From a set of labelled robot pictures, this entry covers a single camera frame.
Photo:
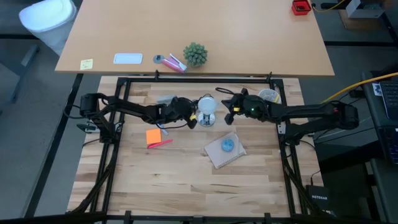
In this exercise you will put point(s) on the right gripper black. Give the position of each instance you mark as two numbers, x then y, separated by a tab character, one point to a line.
244	104

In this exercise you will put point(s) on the white flood lightbulb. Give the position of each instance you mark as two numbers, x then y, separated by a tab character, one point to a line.
207	104

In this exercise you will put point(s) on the black keyboard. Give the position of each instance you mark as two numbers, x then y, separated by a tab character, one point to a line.
390	99

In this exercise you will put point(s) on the grey open box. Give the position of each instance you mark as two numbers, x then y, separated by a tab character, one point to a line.
363	12

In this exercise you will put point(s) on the beige laminate desk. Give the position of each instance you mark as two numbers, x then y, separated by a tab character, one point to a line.
192	25

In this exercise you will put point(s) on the yellow sticky note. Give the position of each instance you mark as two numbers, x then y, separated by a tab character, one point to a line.
86	64

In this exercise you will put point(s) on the black aluminium table frame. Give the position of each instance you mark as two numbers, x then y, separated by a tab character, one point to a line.
199	80

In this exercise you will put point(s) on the yellow marker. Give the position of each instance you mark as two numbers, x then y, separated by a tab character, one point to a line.
276	99

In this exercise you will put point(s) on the red plastic box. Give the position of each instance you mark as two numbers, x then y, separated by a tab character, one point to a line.
301	7

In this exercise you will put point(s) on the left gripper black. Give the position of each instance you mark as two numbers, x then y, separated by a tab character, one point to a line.
178	109

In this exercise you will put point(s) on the white trash bin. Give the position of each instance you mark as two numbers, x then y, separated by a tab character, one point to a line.
46	21

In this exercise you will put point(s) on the black frame clamp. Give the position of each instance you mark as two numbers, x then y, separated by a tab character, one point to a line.
267	217
269	76
127	216
157	74

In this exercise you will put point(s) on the grey tape roll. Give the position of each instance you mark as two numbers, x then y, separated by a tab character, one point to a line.
157	59

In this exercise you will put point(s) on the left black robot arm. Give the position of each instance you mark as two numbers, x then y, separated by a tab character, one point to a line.
130	109

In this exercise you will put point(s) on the pink pen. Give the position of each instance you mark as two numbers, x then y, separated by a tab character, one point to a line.
160	144

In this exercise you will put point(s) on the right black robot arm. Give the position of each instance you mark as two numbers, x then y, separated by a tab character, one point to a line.
311	112

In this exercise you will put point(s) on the black Netgear network switch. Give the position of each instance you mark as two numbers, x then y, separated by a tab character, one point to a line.
319	199

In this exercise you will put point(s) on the orange sticky note pad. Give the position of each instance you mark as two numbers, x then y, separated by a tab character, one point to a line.
153	137

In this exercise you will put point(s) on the beige spiral notebook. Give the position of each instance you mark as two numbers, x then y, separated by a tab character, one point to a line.
224	157

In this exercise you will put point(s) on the white textured cup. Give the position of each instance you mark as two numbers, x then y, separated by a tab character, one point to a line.
269	95

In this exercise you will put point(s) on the clear rectangular plastic tray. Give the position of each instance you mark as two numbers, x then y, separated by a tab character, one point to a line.
128	58

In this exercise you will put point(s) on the small green potted plant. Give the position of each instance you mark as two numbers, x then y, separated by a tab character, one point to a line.
195	54

